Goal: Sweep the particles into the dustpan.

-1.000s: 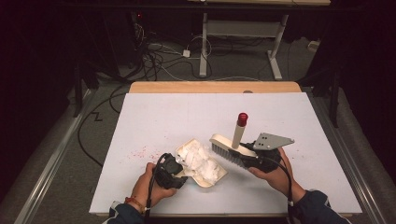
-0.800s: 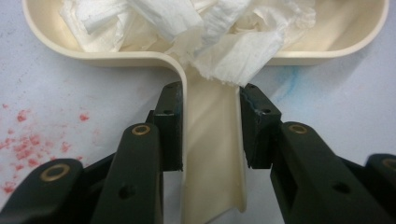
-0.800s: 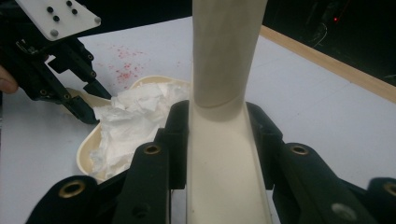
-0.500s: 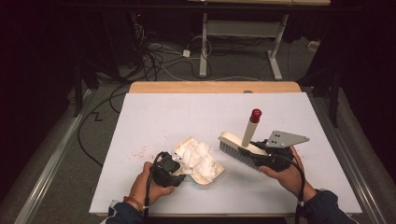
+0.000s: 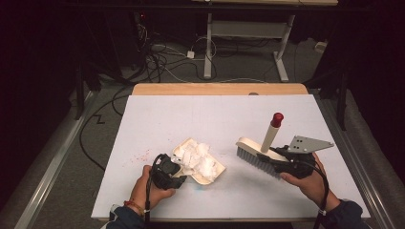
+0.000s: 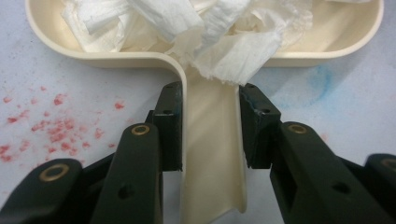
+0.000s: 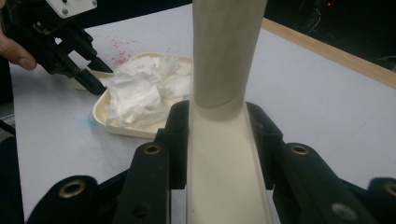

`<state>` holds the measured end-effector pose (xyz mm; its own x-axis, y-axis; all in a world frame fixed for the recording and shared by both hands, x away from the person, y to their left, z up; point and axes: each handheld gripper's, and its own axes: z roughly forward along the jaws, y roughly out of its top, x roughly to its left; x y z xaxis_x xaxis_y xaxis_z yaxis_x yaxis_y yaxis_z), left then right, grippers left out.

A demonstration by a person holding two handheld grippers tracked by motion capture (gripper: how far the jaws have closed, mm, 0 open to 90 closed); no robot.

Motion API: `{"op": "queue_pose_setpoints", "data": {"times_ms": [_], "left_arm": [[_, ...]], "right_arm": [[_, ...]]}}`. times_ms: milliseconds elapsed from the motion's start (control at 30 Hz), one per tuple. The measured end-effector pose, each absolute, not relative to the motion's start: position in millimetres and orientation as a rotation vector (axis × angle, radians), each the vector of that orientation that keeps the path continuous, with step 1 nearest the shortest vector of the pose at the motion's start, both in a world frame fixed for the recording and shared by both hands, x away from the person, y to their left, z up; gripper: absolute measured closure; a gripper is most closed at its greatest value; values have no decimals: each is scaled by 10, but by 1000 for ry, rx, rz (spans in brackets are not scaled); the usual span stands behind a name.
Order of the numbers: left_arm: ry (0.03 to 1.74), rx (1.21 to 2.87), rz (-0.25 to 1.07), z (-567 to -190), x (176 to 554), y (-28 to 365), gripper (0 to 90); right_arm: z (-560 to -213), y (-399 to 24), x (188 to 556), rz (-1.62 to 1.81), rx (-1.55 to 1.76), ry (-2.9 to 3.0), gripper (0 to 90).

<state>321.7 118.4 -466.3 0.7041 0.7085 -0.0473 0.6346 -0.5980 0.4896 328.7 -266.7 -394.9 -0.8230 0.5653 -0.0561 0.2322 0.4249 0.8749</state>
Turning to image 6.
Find cream plastic dustpan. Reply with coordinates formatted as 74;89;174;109
24;0;385;224

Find pile of white tissues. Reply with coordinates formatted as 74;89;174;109
60;0;314;87

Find white table cover sheet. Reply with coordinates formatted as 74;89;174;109
0;0;396;224

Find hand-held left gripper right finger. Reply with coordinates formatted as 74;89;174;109
238;82;395;224

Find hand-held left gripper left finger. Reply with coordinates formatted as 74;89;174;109
90;80;184;224

